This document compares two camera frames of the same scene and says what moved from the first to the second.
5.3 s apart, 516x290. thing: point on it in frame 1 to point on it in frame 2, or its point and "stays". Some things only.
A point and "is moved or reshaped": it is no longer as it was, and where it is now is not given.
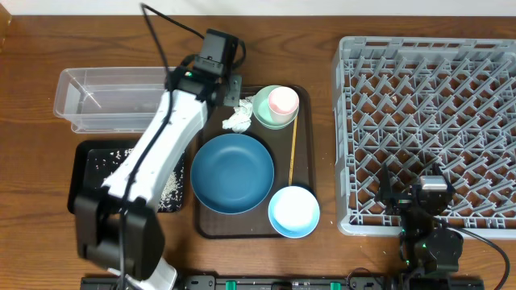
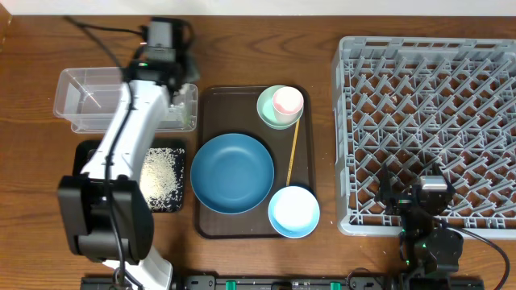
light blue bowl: (294, 212) stays
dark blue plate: (232, 173) stays
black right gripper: (401, 199) stays
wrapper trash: (240, 119) is moved or reshaped
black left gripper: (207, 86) to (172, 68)
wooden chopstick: (293, 151) stays
